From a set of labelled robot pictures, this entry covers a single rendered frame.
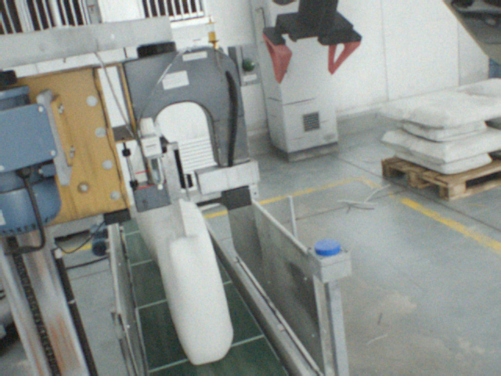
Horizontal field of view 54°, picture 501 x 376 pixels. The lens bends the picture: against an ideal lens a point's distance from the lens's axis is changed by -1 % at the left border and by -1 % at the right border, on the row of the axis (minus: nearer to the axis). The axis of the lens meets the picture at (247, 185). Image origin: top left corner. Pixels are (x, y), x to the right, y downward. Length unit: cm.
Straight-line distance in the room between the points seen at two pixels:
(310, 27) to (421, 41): 554
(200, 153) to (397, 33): 304
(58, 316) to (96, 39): 66
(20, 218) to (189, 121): 305
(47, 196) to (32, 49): 25
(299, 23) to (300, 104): 416
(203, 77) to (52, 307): 65
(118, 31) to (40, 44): 18
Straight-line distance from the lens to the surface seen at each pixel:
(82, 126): 110
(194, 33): 388
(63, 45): 96
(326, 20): 76
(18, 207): 93
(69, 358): 136
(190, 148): 394
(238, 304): 192
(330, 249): 116
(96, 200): 113
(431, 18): 635
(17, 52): 91
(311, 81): 494
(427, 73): 635
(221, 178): 115
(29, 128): 85
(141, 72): 109
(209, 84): 111
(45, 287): 127
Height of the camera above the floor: 137
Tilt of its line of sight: 18 degrees down
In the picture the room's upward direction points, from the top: 9 degrees counter-clockwise
